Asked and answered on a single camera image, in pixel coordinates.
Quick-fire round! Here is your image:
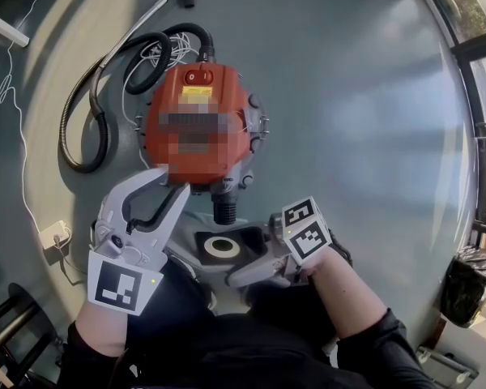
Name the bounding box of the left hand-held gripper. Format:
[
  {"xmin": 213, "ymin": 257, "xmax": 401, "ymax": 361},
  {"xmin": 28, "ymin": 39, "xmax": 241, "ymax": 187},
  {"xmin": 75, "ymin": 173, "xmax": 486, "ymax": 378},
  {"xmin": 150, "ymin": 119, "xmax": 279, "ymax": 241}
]
[{"xmin": 87, "ymin": 168, "xmax": 192, "ymax": 318}]

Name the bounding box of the thin white cable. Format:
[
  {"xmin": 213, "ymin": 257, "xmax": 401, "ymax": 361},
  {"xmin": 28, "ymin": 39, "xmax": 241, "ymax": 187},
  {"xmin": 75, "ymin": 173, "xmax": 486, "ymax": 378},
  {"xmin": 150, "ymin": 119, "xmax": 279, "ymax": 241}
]
[{"xmin": 0, "ymin": 0, "xmax": 53, "ymax": 234}]

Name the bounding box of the grey dust bag black collar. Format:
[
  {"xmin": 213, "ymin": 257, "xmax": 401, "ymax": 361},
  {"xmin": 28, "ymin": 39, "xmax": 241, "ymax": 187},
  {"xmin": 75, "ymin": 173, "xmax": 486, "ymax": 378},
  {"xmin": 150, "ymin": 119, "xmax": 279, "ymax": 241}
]
[{"xmin": 164, "ymin": 211, "xmax": 277, "ymax": 285}]

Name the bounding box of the person's left forearm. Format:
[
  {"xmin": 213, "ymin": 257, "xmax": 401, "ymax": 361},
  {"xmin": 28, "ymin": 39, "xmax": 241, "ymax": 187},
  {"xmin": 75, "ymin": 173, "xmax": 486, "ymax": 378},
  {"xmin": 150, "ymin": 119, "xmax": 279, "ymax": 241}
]
[{"xmin": 75, "ymin": 297, "xmax": 163, "ymax": 358}]

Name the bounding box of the person's right forearm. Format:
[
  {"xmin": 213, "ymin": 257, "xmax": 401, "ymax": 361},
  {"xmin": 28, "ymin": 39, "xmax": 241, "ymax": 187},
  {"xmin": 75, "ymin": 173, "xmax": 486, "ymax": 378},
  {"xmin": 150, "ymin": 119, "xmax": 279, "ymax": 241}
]
[{"xmin": 295, "ymin": 247, "xmax": 390, "ymax": 340}]

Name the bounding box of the white vacuum power cord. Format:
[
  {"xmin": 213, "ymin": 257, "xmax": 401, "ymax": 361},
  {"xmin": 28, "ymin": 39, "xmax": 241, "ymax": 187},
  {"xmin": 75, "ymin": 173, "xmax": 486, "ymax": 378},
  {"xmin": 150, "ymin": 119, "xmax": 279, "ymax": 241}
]
[{"xmin": 121, "ymin": 32, "xmax": 199, "ymax": 137}]

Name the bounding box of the person's black clothing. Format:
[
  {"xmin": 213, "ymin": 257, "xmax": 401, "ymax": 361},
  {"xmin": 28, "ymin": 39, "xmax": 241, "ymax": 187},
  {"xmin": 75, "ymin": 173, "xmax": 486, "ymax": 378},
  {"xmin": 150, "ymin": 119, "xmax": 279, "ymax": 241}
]
[{"xmin": 58, "ymin": 253, "xmax": 441, "ymax": 389}]

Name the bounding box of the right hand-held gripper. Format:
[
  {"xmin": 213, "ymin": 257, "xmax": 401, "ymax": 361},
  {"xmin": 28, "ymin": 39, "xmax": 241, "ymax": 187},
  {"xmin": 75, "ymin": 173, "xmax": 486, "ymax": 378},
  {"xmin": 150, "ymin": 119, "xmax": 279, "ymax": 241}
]
[{"xmin": 225, "ymin": 195, "xmax": 331, "ymax": 289}]

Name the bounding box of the grey metal bracket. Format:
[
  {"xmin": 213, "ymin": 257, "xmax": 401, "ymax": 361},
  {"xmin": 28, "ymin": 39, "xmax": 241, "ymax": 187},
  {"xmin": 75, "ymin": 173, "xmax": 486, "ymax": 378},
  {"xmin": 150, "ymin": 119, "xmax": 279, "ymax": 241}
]
[{"xmin": 414, "ymin": 344, "xmax": 480, "ymax": 389}]

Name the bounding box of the black bin bag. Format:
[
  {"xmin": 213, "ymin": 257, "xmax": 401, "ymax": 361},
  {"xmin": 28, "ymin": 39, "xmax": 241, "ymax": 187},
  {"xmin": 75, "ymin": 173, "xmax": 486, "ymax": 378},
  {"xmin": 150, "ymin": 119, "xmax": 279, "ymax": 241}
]
[{"xmin": 440, "ymin": 245, "xmax": 486, "ymax": 328}]

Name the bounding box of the orange vacuum cleaner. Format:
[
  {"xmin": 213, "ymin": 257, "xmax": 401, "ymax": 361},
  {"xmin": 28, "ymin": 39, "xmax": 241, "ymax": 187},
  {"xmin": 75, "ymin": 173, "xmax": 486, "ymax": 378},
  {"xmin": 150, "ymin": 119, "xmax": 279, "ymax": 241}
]
[{"xmin": 134, "ymin": 63, "xmax": 271, "ymax": 224}]

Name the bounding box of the black vacuum hose silver wand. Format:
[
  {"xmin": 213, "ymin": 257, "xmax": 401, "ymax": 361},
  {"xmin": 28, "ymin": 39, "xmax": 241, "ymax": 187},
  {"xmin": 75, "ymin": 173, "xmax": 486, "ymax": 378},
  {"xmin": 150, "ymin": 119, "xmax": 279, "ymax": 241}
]
[{"xmin": 58, "ymin": 0, "xmax": 216, "ymax": 174}]

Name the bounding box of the black stool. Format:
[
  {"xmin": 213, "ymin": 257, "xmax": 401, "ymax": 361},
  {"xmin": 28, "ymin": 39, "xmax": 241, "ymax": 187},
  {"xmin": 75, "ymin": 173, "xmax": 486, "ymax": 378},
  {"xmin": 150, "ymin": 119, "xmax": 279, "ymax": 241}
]
[{"xmin": 0, "ymin": 281, "xmax": 58, "ymax": 389}]

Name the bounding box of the black window frame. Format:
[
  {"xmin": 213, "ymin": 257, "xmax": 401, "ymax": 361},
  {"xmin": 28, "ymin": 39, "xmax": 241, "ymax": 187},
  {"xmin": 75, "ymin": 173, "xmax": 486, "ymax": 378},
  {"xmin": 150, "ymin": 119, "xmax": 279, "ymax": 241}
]
[{"xmin": 403, "ymin": 0, "xmax": 486, "ymax": 259}]

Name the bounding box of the white power strip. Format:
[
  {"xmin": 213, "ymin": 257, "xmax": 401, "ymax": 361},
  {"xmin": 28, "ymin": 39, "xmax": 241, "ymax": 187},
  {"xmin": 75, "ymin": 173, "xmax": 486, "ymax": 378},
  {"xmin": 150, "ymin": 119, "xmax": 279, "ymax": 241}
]
[{"xmin": 37, "ymin": 220, "xmax": 73, "ymax": 251}]

